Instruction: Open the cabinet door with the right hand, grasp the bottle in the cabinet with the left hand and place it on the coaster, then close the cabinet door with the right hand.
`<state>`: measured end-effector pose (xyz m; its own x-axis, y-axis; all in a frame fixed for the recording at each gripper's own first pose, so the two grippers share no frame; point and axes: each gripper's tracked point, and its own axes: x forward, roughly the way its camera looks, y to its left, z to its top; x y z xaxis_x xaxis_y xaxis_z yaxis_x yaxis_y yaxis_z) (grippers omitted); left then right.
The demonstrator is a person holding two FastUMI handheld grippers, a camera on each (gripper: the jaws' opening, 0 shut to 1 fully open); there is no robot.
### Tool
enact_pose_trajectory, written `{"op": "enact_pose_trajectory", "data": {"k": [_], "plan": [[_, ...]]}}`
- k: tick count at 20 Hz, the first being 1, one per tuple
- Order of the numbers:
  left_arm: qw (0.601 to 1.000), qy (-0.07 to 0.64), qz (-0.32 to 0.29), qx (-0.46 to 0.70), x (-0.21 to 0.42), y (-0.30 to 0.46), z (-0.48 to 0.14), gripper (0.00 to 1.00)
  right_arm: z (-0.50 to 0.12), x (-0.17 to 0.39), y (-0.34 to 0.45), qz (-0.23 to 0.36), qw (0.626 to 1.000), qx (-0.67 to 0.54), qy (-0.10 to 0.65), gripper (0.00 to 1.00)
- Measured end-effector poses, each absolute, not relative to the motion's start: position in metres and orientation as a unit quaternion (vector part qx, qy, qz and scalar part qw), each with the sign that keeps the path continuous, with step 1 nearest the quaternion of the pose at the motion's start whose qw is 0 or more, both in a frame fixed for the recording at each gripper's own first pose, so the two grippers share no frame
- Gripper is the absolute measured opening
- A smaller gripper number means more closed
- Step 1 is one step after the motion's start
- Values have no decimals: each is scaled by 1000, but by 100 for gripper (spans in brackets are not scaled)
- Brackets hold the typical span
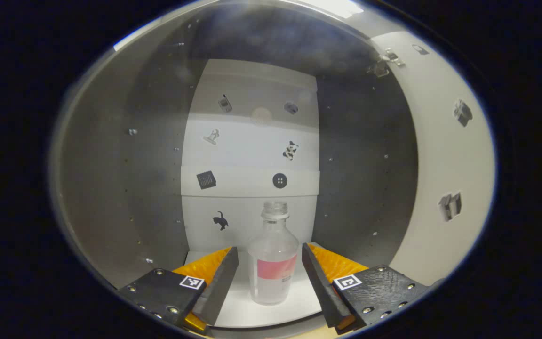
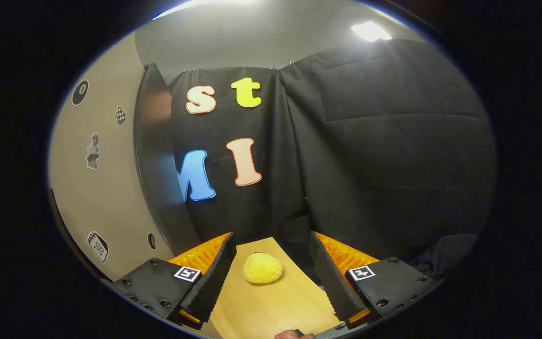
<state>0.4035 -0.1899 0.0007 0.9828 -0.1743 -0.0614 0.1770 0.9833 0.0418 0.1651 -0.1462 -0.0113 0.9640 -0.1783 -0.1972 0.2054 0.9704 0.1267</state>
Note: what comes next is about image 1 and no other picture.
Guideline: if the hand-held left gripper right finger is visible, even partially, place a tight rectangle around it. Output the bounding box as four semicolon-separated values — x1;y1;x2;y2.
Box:
302;242;434;336

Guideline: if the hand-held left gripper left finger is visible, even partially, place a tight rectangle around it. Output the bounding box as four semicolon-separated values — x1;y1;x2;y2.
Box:
117;246;239;336

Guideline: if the clear plastic bottle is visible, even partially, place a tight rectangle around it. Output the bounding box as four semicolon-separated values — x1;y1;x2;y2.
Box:
247;201;300;306

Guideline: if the white cabinet shelf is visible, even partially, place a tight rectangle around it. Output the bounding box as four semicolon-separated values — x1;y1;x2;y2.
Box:
184;242;328;329

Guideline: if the dark grey cabinet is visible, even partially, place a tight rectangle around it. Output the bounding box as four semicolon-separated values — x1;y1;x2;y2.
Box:
50;5;422;330

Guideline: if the metal door hinge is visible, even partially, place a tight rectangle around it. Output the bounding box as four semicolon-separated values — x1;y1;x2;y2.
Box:
367;47;406;78

